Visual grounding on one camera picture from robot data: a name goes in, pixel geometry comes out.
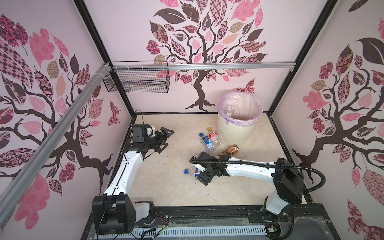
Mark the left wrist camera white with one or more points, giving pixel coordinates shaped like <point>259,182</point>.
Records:
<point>150,131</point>

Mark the aluminium rail left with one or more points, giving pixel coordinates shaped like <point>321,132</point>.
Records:
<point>23,180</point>

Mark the aluminium rail back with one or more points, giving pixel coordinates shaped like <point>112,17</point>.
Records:
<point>212,66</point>

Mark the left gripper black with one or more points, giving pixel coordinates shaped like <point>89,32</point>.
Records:
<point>158,148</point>

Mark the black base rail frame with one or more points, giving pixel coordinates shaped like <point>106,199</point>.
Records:
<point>299,222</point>

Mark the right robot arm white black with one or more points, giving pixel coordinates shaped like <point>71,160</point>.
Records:
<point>286,179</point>

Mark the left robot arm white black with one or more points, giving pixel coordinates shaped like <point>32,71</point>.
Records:
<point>114,212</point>

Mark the black wire basket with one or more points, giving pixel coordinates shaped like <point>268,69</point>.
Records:
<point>138,77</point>

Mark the white bin with purple liner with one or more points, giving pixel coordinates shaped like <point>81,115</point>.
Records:
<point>248,110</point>

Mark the brown gold coffee bottle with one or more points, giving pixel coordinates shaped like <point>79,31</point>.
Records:
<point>230,151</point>

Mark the pepsi bottle blue cap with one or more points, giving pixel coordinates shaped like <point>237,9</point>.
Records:
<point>192,172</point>

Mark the clear rectangular bottle green label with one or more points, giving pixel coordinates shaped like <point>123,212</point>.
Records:
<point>230,111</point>

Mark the clear bottle blue label cap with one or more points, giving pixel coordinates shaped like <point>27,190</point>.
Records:
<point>209,145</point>

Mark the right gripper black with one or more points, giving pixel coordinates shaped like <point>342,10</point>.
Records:
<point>203,179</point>

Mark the white slotted cable duct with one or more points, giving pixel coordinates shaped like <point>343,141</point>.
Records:
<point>194,233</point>

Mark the red label yellow cap bottle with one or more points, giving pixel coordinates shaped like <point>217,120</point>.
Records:
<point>214,137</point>

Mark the aluminium rail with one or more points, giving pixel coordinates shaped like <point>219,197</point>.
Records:
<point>212,66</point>
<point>23,180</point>

